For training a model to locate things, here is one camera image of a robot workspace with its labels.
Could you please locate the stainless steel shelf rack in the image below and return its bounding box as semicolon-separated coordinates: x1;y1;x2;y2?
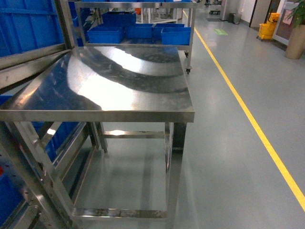
53;0;198;74

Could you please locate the green potted plant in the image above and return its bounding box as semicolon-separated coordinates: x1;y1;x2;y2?
285;0;305;60

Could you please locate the stainless steel table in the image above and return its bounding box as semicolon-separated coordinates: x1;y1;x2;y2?
0;46;194;229

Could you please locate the yellow mop bucket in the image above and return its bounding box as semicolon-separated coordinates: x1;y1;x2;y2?
256;13;280;41

